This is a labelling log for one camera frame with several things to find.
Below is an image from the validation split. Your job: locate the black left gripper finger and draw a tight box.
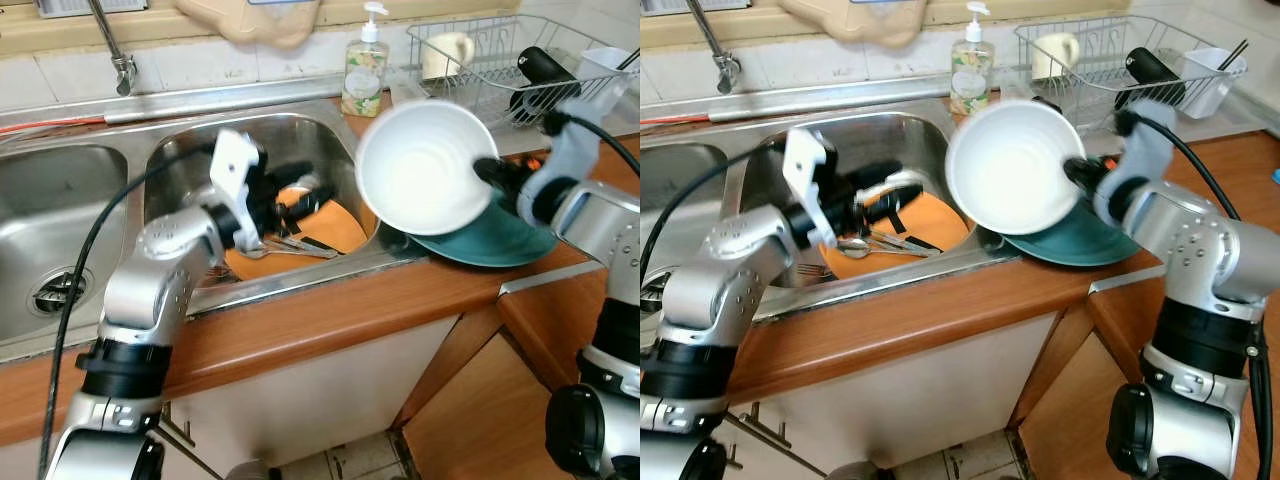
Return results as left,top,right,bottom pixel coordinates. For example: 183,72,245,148
868,185,927,229
850,160,904,193
270,160,317,191
288,186,337,223

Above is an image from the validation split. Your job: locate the teal plate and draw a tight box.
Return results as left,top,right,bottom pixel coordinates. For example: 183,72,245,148
405,185,561,269
1000,195,1141,268

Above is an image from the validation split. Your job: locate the white bowl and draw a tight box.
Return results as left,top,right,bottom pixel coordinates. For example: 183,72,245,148
355,98,501,237
944,98,1086,236

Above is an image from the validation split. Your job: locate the black bottle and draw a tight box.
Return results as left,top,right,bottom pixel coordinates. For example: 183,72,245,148
510,46,581,121
1113,47,1186,111

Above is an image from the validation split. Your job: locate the metal counter edge strip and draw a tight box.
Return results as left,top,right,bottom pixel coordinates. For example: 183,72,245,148
497,262,591,298
1088,265,1141,294

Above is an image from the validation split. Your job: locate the wooden cabinet door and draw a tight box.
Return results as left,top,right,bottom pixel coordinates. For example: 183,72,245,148
400,335,601,480
1015,330,1161,480

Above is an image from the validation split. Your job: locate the white utensil cup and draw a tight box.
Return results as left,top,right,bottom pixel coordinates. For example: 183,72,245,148
575,47,641,106
1180,47,1248,119

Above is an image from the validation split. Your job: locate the orange plate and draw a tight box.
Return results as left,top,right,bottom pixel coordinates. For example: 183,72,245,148
225,187,369,283
818,190,973,281

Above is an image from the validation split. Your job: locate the silver spoon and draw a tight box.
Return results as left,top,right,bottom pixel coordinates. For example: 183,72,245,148
240,237,341,261
835,235,941,259

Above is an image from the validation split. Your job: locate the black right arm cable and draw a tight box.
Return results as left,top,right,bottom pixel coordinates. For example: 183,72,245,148
1118,106,1278,480
545,108,641,179

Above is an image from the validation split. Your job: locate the soap pump bottle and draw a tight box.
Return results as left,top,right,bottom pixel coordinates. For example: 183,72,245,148
950,2,996,116
341,2,390,118

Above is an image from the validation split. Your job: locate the metal cabinet handle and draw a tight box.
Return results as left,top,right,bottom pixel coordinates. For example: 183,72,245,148
735,400,801,453
155,400,201,453

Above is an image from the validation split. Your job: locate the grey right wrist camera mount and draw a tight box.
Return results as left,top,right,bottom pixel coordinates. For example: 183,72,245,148
1115,100,1181,196
545,95,606,201

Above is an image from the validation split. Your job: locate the grey ribbed tray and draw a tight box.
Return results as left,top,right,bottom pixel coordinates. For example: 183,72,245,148
640,0,756,16
35,0,149,19

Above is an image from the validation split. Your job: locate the cream mug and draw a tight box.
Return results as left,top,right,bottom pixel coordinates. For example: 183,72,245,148
1031,33,1081,81
421,32,475,81

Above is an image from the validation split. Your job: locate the wire dish rack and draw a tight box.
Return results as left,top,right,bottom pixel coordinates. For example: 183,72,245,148
407,12,641,126
1015,14,1249,116

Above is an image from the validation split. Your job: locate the beige cutting board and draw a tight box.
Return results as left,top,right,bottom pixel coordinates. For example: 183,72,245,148
780,0,929,49
175,0,323,49

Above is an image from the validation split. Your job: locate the white cabinet door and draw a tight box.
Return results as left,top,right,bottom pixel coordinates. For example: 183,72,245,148
720,310,1066,480
165,315,466,480

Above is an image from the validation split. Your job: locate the wooden window sill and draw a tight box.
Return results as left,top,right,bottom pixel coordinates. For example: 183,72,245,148
640,0,1126,51
0,0,521,56

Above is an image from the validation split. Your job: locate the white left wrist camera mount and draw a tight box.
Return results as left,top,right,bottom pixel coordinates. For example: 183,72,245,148
210,128,263,226
783,128,839,246

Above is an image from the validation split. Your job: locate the metal sink faucet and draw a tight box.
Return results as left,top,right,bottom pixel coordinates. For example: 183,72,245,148
685,0,743,95
85,0,139,97

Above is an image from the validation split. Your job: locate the stainless steel double sink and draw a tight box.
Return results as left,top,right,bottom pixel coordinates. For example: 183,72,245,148
0,98,426,366
640,98,1006,321

